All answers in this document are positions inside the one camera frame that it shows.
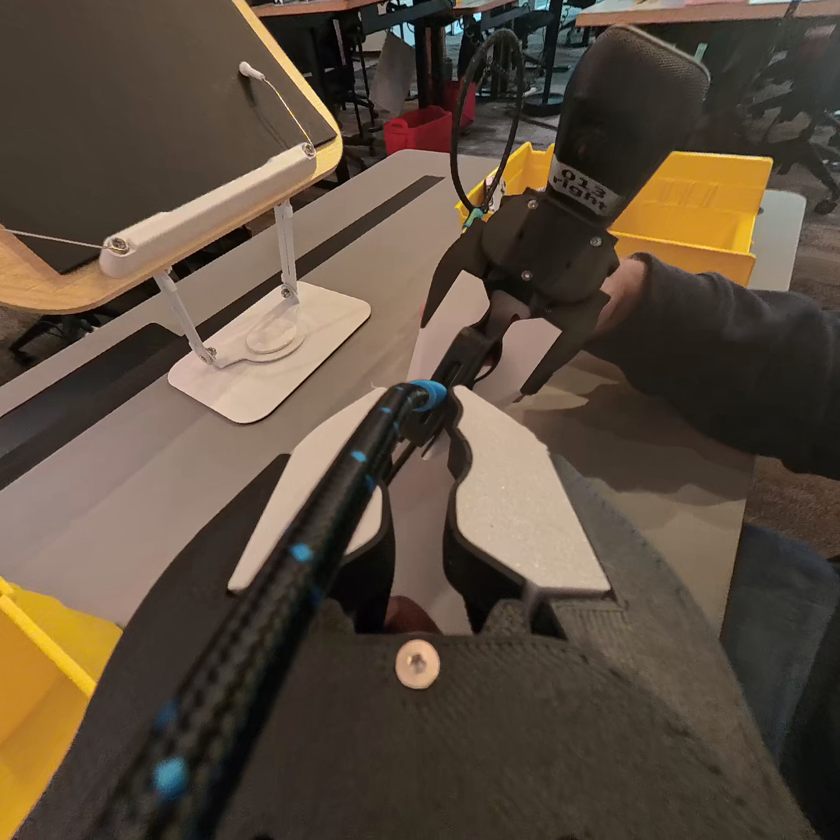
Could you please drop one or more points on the red floor bin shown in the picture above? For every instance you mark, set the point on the red floor bin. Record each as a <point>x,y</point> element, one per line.
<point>420,131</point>

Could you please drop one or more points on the red plastic container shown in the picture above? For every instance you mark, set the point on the red plastic container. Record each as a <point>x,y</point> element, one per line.
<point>463,102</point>

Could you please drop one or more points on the yellow plastic bin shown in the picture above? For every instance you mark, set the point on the yellow plastic bin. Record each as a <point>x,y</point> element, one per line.
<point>39,689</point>
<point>689,216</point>

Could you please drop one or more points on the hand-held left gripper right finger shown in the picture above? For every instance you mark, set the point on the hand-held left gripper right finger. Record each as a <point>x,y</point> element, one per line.
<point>525,518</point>

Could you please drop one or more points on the wood-top background desk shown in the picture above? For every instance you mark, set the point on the wood-top background desk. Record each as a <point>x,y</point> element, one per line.
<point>656,14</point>
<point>295,8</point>

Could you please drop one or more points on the black office chair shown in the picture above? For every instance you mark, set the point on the black office chair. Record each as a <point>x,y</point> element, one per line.
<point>787,131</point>

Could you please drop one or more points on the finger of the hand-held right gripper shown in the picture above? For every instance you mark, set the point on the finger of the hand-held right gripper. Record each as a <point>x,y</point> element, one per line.
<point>525,354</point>
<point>446,315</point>

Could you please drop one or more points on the black USB hub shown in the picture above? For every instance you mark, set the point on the black USB hub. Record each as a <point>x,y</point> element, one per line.
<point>459,358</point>

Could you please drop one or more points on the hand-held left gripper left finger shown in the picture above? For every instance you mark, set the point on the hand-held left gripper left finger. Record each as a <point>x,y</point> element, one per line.
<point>302,472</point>

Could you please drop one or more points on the person's dark hoodie torso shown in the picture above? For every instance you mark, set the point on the person's dark hoodie torso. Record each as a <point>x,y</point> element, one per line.
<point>820,774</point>

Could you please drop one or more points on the person's right forearm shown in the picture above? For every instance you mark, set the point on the person's right forearm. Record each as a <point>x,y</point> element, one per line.
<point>722,367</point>

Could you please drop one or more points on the wooden book stand white base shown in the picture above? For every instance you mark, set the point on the wooden book stand white base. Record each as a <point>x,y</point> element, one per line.
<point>131,98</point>

